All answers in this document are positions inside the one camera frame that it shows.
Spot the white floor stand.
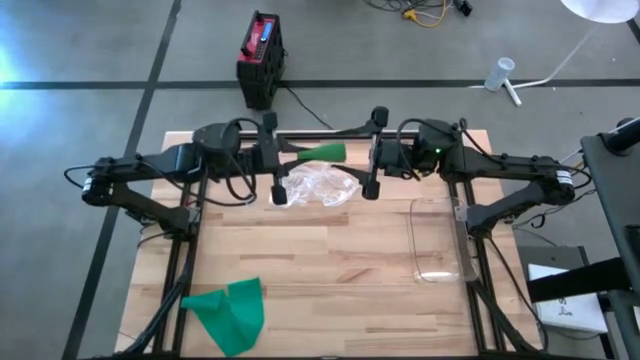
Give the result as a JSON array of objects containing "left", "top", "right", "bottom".
[{"left": 467, "top": 0, "right": 640, "bottom": 107}]

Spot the yellow floor cable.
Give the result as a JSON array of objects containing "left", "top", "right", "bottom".
[{"left": 402, "top": 0, "right": 451, "bottom": 29}]

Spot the dark green bandage piece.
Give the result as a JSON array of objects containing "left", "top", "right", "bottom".
[{"left": 180, "top": 275, "right": 266, "bottom": 358}]

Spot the clear crumpled plastic bag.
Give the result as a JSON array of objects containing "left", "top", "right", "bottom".
[{"left": 269, "top": 162, "right": 360, "bottom": 207}]

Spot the white box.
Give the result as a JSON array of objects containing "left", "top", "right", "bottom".
[{"left": 527, "top": 262, "right": 609, "bottom": 334}]

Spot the clear plastic container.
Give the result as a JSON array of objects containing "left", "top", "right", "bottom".
[{"left": 408, "top": 196, "right": 480, "bottom": 285}]

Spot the grey desk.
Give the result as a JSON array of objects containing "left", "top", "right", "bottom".
[{"left": 579, "top": 117, "right": 640, "bottom": 360}]

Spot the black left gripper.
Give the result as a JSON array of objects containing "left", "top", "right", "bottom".
[{"left": 249, "top": 110, "right": 306, "bottom": 206}]

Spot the light green elastic bandage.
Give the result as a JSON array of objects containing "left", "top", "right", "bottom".
[{"left": 297, "top": 143, "right": 348, "bottom": 163}]

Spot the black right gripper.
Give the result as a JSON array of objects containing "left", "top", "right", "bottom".
[{"left": 332, "top": 105, "right": 416, "bottom": 201}]

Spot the red and black box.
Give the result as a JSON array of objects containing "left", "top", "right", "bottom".
[{"left": 235, "top": 10, "right": 287, "bottom": 111}]

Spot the black aluminium rig frame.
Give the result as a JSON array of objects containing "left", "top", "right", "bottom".
[{"left": 119, "top": 119, "right": 546, "bottom": 360}]

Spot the grey flat box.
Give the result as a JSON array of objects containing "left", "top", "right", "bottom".
[{"left": 514, "top": 244, "right": 589, "bottom": 301}]

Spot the black floor cable bundle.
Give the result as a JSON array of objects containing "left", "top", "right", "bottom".
[{"left": 364, "top": 0, "right": 451, "bottom": 14}]

